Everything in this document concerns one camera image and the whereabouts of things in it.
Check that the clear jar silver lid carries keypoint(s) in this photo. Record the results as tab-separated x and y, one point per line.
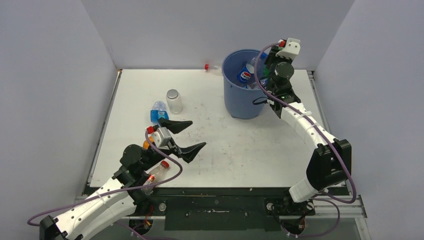
174	101

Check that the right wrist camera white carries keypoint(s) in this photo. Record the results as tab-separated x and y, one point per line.
289	48

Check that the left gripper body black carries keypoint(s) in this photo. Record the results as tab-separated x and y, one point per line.
158	155

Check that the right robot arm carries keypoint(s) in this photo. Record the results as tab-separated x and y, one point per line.
331	160

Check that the red cap bottle by wall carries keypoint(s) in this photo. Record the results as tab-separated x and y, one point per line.
213	69

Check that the pepsi bottle blue cap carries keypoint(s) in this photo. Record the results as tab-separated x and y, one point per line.
244	75

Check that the small orange bottle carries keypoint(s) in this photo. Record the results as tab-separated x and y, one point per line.
146	144

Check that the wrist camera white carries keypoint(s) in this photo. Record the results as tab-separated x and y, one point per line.
289	48
160	137

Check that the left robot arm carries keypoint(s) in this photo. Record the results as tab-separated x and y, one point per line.
125	192

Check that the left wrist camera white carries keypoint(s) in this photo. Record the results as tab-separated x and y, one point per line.
160	137

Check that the crushed blue label bottle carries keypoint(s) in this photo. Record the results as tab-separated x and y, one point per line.
158	111

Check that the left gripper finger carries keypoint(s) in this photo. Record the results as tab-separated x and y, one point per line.
189	153
173	126

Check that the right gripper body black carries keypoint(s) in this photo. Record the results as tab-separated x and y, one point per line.
271	62

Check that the blue label blue cap bottle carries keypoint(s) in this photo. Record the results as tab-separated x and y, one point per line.
258	59

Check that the green plastic bottle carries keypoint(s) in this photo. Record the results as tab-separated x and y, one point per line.
265	72

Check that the blue plastic bin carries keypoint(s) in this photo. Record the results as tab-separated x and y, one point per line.
242	103

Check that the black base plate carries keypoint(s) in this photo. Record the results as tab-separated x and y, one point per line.
220	209

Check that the small red cap bottle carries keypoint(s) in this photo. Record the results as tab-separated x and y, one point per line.
157	174

